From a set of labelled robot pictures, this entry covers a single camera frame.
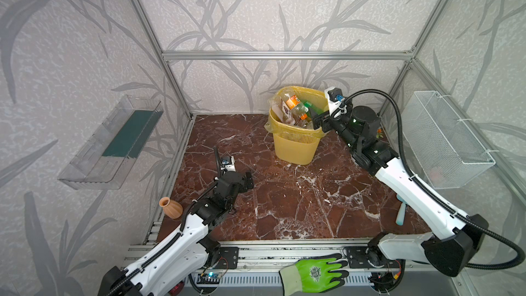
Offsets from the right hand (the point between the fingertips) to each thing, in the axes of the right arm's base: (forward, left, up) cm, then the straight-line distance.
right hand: (325, 95), depth 69 cm
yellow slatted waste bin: (-4, +8, -21) cm, 23 cm away
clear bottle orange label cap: (+11, +9, -14) cm, 20 cm away
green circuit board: (-48, +41, -43) cm, 76 cm away
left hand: (-12, +30, -26) cm, 42 cm away
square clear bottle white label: (+6, +15, -13) cm, 21 cm away
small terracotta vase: (-27, +57, -32) cm, 71 cm away
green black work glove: (-47, +4, -39) cm, 62 cm away
